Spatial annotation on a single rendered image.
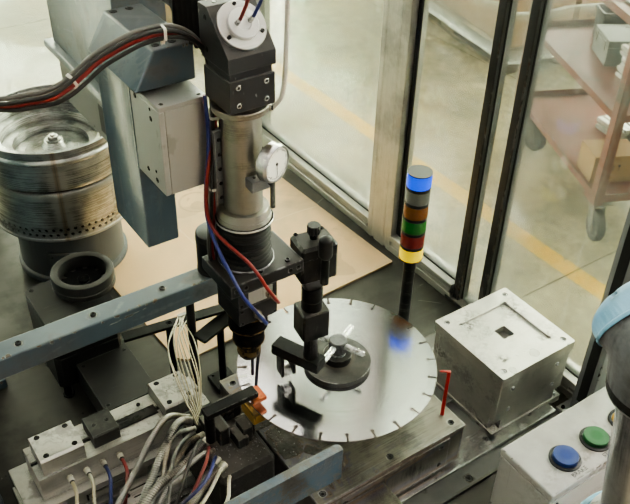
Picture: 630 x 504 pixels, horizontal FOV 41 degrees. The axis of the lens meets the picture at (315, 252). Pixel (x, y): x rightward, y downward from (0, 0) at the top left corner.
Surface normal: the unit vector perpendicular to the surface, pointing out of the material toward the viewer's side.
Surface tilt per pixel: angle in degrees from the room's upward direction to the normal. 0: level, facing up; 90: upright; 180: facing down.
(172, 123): 90
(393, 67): 90
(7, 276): 0
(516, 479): 90
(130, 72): 59
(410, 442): 0
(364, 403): 0
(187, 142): 90
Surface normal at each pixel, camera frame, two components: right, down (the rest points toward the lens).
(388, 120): -0.83, 0.33
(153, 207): 0.56, 0.51
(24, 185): -0.16, 0.59
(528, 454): 0.02, -0.79
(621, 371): -0.93, 0.32
